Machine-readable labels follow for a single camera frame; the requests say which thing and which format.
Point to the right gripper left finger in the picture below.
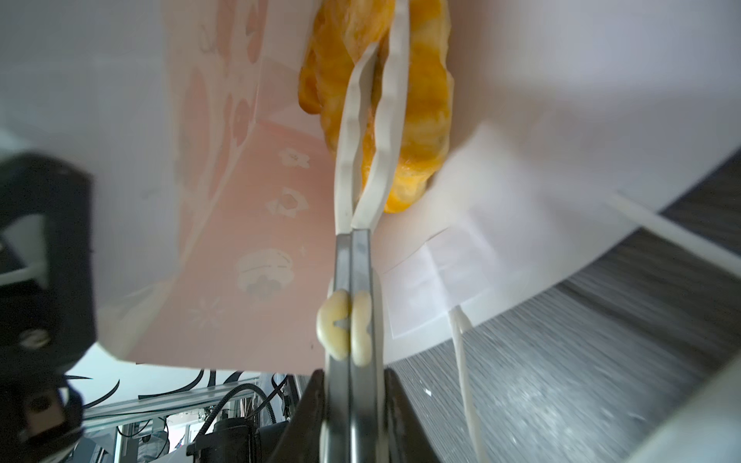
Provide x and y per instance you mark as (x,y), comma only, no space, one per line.
(345,321)

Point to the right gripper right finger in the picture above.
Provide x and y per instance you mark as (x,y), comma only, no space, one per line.
(370,231)

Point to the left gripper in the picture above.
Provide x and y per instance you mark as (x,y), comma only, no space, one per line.
(48,319)

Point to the yellow twisted ring bread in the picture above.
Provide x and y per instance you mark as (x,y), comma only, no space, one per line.
(342,31)

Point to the red white paper bag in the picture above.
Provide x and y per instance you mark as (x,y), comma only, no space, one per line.
(214,231)

